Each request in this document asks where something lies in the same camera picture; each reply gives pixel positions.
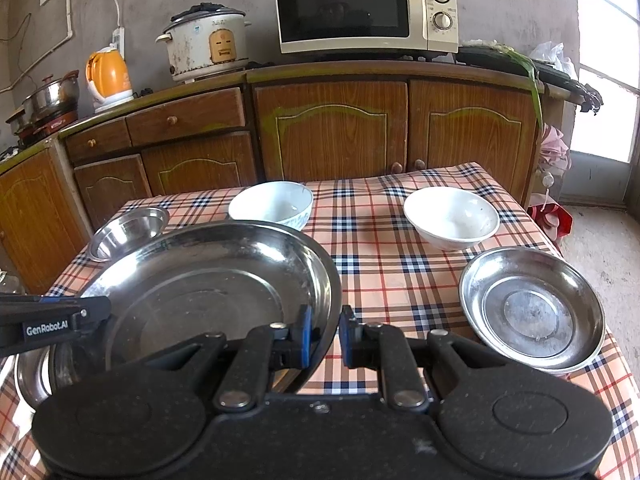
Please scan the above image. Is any pink plastic bag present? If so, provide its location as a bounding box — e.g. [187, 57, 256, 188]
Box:
[537, 124, 571, 173]

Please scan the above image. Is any steel pot with lid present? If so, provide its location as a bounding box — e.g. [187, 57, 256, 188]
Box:
[22, 70, 81, 118]

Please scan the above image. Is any green onion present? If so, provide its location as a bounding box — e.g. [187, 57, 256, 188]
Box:
[492, 42, 546, 128]

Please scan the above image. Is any wide wooden drawer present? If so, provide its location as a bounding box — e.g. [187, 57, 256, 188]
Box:
[126, 87, 247, 148]

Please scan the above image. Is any small steel plate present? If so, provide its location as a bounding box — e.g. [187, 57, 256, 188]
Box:
[458, 246, 607, 376]

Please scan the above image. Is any blue patterned white bowl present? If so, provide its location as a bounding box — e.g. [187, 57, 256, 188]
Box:
[228, 181, 314, 232]

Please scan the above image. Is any black gas stove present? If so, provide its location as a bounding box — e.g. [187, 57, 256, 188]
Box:
[457, 45, 606, 113]

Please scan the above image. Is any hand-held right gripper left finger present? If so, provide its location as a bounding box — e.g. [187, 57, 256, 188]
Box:
[132, 305, 315, 413]

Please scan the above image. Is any orange electric kettle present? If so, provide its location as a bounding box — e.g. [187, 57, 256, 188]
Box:
[85, 46, 135, 113]

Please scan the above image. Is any wooden kitchen cabinet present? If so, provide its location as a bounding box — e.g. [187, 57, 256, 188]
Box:
[0, 62, 586, 291]

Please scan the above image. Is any red bag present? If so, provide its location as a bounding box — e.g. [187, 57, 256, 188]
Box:
[529, 192, 574, 248]

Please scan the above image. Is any cream microwave oven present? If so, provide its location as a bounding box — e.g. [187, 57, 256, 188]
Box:
[273, 0, 459, 56]

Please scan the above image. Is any large steel plate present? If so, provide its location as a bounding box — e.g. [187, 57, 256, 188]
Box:
[48, 220, 343, 397]

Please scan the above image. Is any plain white bowl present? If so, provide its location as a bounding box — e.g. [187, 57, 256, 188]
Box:
[403, 187, 501, 252]

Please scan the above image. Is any white rice cooker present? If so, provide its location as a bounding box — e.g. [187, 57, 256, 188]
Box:
[155, 2, 252, 83]

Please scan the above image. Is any white plastic bag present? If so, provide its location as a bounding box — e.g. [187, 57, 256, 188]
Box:
[529, 41, 578, 81]

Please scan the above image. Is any white wall conduit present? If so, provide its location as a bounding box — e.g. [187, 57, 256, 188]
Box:
[0, 0, 76, 96]

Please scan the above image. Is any narrow wooden drawer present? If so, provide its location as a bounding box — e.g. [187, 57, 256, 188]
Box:
[65, 117, 132, 163]

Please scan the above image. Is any steel bowl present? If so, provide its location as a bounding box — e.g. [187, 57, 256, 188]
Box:
[88, 206, 171, 262]

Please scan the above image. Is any wooden cabinet door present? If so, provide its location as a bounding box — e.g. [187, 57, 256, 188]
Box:
[74, 154, 152, 228]
[409, 80, 538, 201]
[141, 131, 258, 196]
[0, 147, 76, 281]
[252, 81, 408, 181]

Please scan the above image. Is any window with grey frame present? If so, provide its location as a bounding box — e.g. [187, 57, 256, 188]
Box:
[570, 0, 640, 163]

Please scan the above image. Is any plaid tablecloth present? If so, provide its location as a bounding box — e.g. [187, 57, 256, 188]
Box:
[0, 161, 640, 480]

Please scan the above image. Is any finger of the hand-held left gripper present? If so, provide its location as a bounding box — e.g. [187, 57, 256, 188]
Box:
[0, 294, 113, 358]

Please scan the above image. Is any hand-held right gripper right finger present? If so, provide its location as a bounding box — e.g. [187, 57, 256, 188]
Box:
[340, 305, 506, 409]

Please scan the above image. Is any red induction cooker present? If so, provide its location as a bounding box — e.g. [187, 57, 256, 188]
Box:
[17, 110, 80, 141]

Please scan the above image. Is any small steel pot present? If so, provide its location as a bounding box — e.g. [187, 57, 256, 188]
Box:
[5, 107, 33, 136]

